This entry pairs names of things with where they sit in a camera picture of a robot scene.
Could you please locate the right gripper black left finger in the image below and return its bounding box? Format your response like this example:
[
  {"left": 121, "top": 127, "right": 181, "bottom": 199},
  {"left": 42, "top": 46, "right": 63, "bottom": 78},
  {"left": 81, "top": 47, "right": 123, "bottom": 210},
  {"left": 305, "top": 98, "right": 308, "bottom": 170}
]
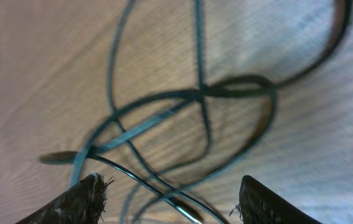
[{"left": 16, "top": 172, "right": 114, "bottom": 224}]

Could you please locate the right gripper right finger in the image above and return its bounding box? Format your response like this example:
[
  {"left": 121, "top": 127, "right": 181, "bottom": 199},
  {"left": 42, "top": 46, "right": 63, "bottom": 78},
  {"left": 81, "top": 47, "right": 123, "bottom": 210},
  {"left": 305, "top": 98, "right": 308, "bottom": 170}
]
[{"left": 235, "top": 175, "right": 319, "bottom": 224}]

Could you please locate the black usb cable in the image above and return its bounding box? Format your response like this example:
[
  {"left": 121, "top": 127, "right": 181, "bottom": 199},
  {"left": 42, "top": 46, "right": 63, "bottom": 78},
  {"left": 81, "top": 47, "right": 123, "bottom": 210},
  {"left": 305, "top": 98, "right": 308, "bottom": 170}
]
[
  {"left": 68, "top": 0, "right": 278, "bottom": 224},
  {"left": 37, "top": 0, "right": 353, "bottom": 224}
]

